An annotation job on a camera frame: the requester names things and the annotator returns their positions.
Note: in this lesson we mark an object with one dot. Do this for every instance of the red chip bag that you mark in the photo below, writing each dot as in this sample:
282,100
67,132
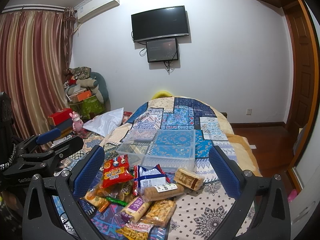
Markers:
116,171

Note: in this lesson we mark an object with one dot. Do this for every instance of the blue white red snack bag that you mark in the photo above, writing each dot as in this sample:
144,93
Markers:
144,178

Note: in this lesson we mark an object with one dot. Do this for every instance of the brown wafer cracker pack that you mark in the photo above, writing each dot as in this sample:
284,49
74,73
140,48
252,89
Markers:
189,179

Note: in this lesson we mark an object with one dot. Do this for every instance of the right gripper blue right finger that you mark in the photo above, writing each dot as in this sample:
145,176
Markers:
227,171

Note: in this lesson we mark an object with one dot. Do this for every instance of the white wall socket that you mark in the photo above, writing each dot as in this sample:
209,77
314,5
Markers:
249,111

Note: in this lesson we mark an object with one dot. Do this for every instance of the red gift box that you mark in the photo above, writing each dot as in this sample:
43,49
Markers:
59,117

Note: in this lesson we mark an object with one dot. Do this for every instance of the round biscuit roll pack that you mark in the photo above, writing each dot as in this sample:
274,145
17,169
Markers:
161,192

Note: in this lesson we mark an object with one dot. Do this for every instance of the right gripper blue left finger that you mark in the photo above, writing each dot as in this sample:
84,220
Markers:
84,172

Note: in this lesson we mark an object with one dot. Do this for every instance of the brown wooden door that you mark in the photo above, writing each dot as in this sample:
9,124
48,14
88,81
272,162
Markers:
305,92

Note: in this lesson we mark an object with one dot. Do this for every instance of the clear plastic storage bin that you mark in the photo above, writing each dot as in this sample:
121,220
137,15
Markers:
171,149

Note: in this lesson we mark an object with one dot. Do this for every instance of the red gold striped curtain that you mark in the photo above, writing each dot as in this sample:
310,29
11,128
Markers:
32,67

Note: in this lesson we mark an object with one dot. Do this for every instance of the small black wall monitor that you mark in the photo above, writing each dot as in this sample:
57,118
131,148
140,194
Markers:
161,50

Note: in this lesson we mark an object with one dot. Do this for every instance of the white wall air conditioner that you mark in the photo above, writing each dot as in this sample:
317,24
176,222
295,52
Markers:
89,9

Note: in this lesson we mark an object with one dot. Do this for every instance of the large black wall television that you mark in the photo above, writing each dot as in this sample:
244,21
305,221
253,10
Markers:
159,23

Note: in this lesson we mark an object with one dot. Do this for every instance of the purple label egg roll pack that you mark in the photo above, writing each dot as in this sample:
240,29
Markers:
135,210

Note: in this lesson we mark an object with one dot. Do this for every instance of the green patterned box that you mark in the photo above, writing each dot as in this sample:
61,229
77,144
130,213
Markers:
88,108

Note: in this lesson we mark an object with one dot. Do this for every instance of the white pillow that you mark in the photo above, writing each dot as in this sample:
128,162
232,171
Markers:
105,123

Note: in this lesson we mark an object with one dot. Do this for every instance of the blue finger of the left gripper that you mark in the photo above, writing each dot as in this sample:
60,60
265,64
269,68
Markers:
48,136

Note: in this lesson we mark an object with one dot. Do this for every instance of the clear peanut snack bag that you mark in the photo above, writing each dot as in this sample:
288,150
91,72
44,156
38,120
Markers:
160,213

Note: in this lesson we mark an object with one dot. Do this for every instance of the orange cracker bag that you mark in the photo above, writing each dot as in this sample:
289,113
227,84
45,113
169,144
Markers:
101,198

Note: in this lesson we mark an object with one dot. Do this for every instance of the yellow round object behind bed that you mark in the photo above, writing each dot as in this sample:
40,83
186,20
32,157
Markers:
162,94

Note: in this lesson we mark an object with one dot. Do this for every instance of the grey green stuffed cushion pile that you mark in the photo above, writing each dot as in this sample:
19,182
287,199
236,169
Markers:
80,78

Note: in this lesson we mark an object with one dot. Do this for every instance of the orange box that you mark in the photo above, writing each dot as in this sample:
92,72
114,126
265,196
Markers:
81,96

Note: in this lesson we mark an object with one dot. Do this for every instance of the pink plush toy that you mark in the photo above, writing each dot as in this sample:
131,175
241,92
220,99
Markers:
77,122

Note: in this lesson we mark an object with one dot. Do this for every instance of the yellow red snack bag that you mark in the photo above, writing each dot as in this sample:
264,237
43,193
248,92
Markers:
135,231

